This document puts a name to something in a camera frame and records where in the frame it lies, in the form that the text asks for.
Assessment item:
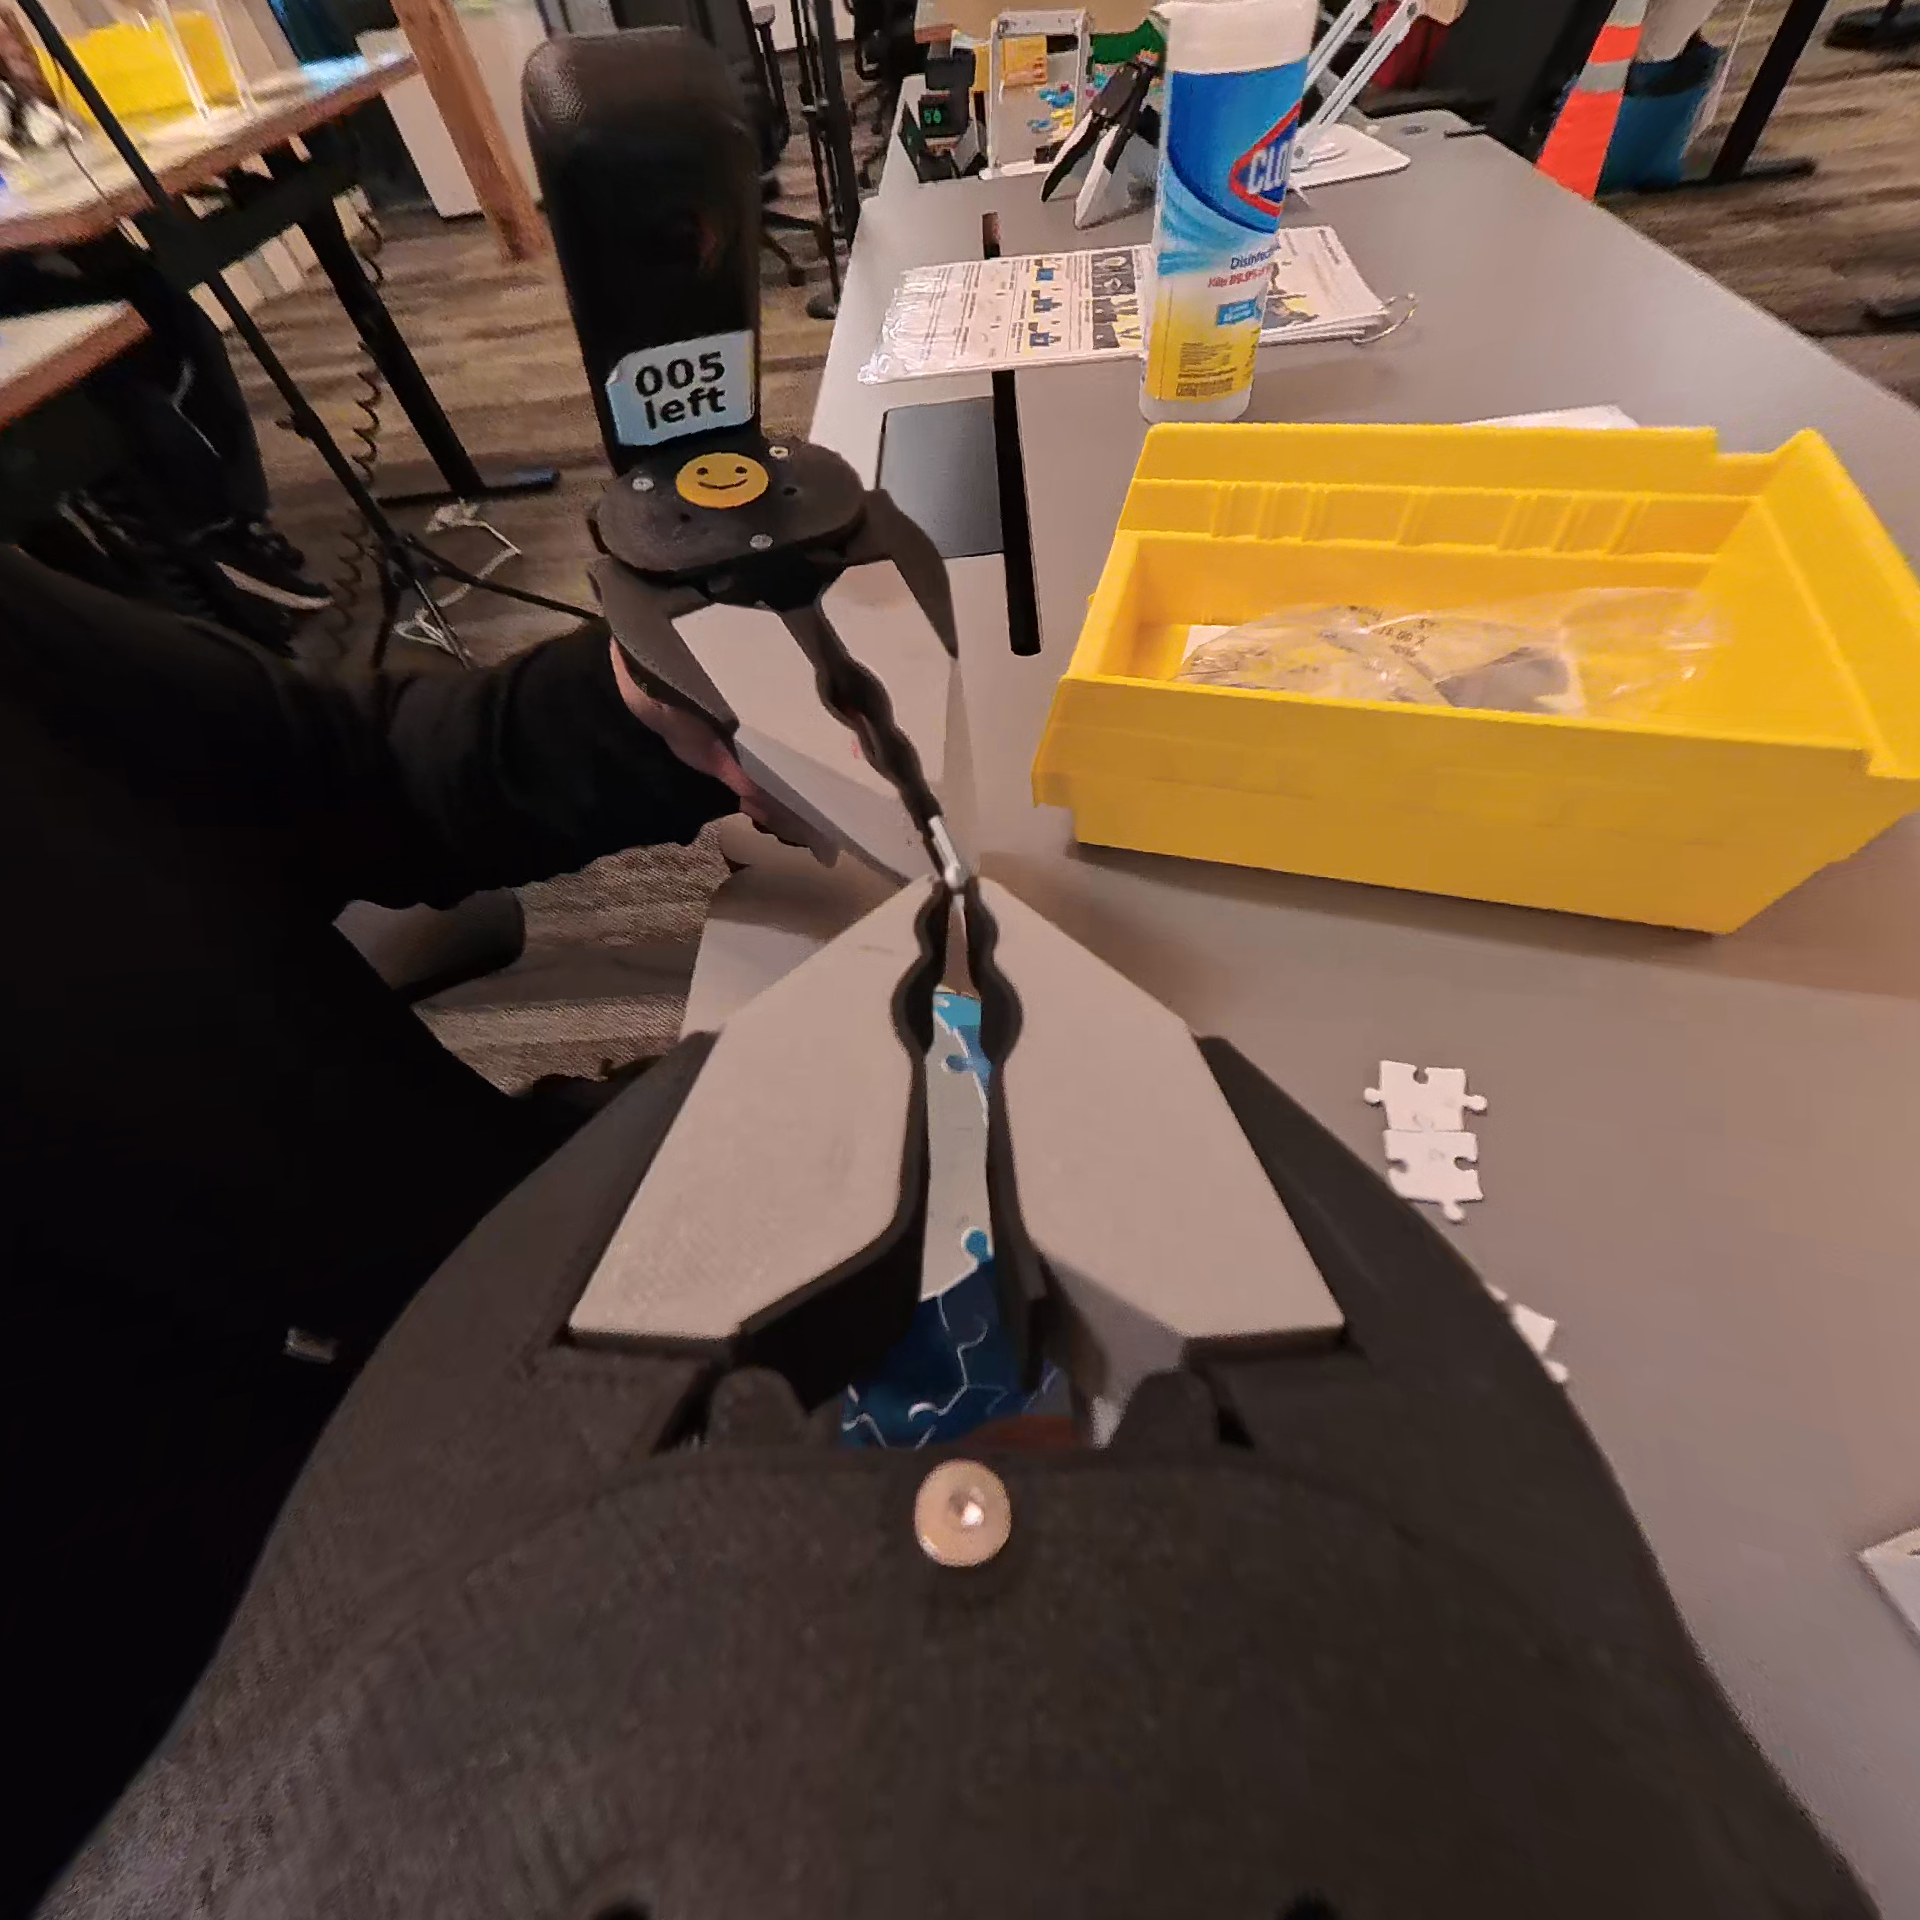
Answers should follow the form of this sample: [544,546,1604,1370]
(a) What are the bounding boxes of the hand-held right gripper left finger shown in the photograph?
[567,879,963,1414]

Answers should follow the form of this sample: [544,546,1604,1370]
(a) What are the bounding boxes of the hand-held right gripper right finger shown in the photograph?
[960,879,1346,1414]

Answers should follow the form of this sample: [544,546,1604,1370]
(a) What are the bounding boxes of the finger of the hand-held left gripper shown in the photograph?
[813,575,981,883]
[673,604,947,883]

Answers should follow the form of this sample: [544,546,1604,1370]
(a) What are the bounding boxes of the blue puzzle ball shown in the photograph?
[840,983,1082,1450]

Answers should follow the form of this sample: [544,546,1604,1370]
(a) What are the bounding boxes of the person's left hand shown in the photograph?
[608,638,805,846]

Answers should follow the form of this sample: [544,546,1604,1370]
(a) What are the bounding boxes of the black digital timer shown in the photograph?
[897,89,986,183]

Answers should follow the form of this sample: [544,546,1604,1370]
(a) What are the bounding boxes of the laminated instruction sheets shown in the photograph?
[858,228,1420,385]

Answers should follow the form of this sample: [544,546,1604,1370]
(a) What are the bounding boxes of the small stand with colourful sheet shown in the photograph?
[984,8,1098,175]

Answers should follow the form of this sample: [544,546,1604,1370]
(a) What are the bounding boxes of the yellow plastic bin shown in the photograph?
[1032,423,1920,935]

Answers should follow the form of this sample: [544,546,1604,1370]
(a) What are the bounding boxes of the idle hand-held gripper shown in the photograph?
[1040,58,1164,232]

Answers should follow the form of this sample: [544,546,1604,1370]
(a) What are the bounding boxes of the brown top office desk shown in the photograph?
[0,54,565,505]

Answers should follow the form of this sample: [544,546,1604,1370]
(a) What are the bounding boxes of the clear plastic bag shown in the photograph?
[1178,587,1729,713]

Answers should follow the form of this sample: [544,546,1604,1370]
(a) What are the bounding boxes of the yellow containers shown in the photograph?
[31,0,301,121]

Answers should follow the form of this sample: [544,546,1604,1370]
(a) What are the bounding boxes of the disinfectant wipes canister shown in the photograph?
[1141,0,1315,425]

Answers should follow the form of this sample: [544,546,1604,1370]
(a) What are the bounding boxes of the person's black clothing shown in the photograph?
[0,544,706,1913]

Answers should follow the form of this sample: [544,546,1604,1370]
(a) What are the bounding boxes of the white lamp base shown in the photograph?
[1289,0,1420,190]

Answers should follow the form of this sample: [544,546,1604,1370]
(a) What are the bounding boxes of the orange traffic cone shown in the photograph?
[1533,0,1653,203]

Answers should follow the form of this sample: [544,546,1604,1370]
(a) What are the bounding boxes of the wooden post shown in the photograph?
[386,0,549,266]

